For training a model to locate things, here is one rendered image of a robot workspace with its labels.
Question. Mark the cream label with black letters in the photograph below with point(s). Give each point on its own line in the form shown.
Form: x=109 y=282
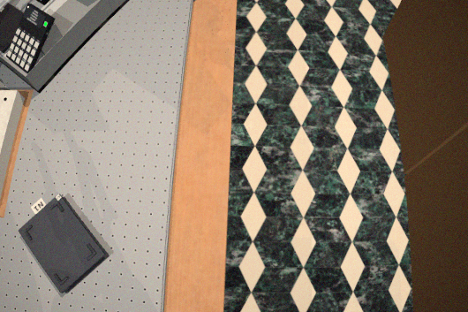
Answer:
x=38 y=206

